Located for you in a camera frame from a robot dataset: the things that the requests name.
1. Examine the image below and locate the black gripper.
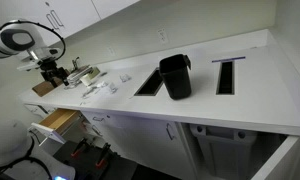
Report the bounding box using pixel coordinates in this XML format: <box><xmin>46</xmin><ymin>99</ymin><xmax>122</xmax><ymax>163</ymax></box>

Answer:
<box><xmin>39</xmin><ymin>58</ymin><xmax>70</xmax><ymax>89</ymax></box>

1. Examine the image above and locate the wooden drawer white front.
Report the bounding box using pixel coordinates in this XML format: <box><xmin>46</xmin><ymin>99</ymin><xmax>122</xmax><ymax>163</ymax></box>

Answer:
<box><xmin>29</xmin><ymin>107</ymin><xmax>82</xmax><ymax>145</ymax></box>

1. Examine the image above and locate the white small drawer front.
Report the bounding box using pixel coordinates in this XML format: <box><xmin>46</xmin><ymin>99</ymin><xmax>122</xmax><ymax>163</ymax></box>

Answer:
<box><xmin>24</xmin><ymin>103</ymin><xmax>57</xmax><ymax>120</ymax></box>

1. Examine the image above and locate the white drawer with lock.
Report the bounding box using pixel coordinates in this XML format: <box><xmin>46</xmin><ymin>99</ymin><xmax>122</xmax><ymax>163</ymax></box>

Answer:
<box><xmin>81</xmin><ymin>111</ymin><xmax>126</xmax><ymax>130</ymax></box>

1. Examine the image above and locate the brown cardboard box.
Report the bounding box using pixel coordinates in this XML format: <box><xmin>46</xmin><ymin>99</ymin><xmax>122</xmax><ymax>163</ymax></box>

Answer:
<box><xmin>31</xmin><ymin>78</ymin><xmax>65</xmax><ymax>98</ymax></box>

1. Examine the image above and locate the silver metal tool stack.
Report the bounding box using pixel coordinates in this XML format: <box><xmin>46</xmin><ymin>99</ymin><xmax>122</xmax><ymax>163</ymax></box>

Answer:
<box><xmin>66</xmin><ymin>65</ymin><xmax>94</xmax><ymax>89</ymax></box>

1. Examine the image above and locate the chrome faucet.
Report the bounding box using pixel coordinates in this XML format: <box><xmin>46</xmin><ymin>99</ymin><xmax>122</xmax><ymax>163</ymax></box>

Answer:
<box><xmin>71</xmin><ymin>56</ymin><xmax>82</xmax><ymax>72</ymax></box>

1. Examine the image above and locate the white tape roll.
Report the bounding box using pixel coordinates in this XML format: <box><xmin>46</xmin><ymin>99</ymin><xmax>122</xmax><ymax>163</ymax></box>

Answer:
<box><xmin>79</xmin><ymin>72</ymin><xmax>95</xmax><ymax>87</ymax></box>

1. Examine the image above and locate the olive small box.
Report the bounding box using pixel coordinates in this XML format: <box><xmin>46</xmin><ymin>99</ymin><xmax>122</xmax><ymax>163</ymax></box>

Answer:
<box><xmin>89</xmin><ymin>66</ymin><xmax>101</xmax><ymax>77</ymax></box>

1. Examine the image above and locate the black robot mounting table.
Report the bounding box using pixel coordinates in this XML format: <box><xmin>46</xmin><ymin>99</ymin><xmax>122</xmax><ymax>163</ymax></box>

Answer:
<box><xmin>52</xmin><ymin>139</ymin><xmax>138</xmax><ymax>180</ymax></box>

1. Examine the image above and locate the rectangular countertop waste slot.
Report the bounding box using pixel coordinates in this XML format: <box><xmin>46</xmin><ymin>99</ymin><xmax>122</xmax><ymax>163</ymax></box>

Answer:
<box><xmin>215</xmin><ymin>60</ymin><xmax>236</xmax><ymax>96</ymax></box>
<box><xmin>133</xmin><ymin>67</ymin><xmax>164</xmax><ymax>97</ymax></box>

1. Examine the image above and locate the black plastic bin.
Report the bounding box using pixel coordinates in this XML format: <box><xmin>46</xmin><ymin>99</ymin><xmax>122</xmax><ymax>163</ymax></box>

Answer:
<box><xmin>158</xmin><ymin>53</ymin><xmax>193</xmax><ymax>101</ymax></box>

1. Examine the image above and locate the purple tape strip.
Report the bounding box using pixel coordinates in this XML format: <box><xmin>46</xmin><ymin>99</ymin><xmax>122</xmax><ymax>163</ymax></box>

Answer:
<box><xmin>211</xmin><ymin>56</ymin><xmax>247</xmax><ymax>64</ymax></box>

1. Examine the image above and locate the grey trash bin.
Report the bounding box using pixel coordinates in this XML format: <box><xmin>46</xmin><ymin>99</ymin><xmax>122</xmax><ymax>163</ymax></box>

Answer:
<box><xmin>189</xmin><ymin>123</ymin><xmax>268</xmax><ymax>180</ymax></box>

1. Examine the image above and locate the white bin cabinet panel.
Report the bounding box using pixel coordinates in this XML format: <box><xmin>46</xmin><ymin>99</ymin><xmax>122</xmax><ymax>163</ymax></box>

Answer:
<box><xmin>251</xmin><ymin>134</ymin><xmax>300</xmax><ymax>180</ymax></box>

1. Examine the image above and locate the red handled clamp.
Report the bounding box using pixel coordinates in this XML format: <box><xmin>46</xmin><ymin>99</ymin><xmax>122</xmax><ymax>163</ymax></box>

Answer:
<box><xmin>95</xmin><ymin>142</ymin><xmax>112</xmax><ymax>169</ymax></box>
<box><xmin>70</xmin><ymin>138</ymin><xmax>90</xmax><ymax>159</ymax></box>

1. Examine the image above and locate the white wall outlet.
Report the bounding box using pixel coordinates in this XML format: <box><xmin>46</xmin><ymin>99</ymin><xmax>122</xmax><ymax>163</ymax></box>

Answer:
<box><xmin>156</xmin><ymin>27</ymin><xmax>169</xmax><ymax>44</ymax></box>

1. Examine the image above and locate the white cabinet door black handle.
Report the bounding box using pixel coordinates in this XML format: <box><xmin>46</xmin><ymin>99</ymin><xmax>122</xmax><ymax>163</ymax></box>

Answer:
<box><xmin>121</xmin><ymin>117</ymin><xmax>195</xmax><ymax>180</ymax></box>

